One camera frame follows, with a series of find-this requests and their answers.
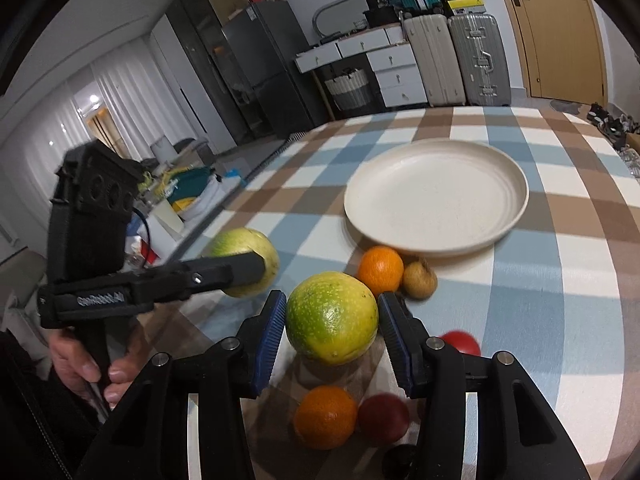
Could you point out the red tomato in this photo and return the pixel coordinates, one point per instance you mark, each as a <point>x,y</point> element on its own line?
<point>462,341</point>
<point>383,419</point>

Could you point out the cluttered coffee table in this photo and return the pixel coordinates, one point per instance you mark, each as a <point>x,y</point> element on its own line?
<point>181,185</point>

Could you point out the cream round plate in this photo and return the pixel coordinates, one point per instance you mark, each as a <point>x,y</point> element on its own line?
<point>437,197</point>

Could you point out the woven laundry basket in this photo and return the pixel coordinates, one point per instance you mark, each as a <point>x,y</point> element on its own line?
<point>350,90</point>

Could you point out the wooden door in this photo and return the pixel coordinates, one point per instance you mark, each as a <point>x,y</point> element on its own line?
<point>560,47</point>

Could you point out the oval mirror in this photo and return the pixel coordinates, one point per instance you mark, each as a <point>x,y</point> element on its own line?
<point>340,17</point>

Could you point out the dark plum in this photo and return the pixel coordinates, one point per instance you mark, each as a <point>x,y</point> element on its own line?
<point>398,462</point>

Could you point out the dark grey refrigerator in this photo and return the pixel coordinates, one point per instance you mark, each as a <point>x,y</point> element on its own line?
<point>265,39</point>

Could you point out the black glass cabinet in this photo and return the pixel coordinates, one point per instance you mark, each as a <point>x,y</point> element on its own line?
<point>199,33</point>

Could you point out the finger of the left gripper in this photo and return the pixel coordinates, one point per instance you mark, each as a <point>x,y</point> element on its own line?
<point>180,280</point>

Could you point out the beige suitcase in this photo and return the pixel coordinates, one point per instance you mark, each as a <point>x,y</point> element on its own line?
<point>436,59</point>

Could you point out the brown longan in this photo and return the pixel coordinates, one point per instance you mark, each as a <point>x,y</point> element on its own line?
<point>419,280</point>

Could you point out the checkered tablecloth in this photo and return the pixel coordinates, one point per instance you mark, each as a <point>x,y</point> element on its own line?
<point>560,292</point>

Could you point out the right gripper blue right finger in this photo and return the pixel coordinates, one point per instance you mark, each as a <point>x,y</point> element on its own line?
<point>518,435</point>

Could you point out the white drawer desk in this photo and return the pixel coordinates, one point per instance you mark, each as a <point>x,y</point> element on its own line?
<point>387,57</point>

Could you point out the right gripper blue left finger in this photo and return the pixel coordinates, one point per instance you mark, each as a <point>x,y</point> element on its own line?
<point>157,404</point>

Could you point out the white curtain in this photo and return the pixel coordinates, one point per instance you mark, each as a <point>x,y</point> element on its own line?
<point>136,94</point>

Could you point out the person's left hand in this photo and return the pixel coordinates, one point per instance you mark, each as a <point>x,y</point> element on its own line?
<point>76,368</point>

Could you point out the orange tangerine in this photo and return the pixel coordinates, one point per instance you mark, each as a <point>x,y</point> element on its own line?
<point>326,418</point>
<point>381,269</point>

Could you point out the silver grey suitcase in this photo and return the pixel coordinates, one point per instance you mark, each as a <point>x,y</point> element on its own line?
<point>482,59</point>

